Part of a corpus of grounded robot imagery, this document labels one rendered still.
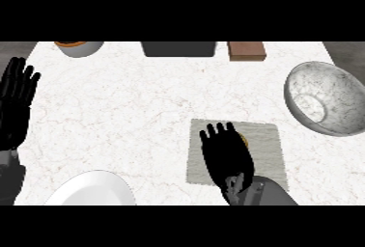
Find grey marble bowl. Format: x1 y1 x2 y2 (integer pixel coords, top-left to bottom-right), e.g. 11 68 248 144
282 61 365 138

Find dark grey box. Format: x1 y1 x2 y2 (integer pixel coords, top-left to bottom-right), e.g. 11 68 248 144
140 41 218 58

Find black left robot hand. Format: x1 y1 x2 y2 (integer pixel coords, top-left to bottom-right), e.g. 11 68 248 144
0 56 43 151

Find brown wooden block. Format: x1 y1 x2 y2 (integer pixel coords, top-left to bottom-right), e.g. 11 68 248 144
226 41 267 63

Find beige placemat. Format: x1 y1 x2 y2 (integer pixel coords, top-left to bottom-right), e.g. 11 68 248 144
183 118 289 191

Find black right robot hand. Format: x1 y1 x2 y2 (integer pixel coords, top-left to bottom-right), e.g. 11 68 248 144
198 122 255 194

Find yellow squash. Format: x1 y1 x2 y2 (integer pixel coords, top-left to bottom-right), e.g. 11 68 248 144
238 132 251 151

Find grey pot with orange rim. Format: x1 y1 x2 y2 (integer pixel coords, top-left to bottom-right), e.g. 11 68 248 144
53 41 105 59

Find white plate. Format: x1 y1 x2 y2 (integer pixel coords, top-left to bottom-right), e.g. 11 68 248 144
43 170 139 206

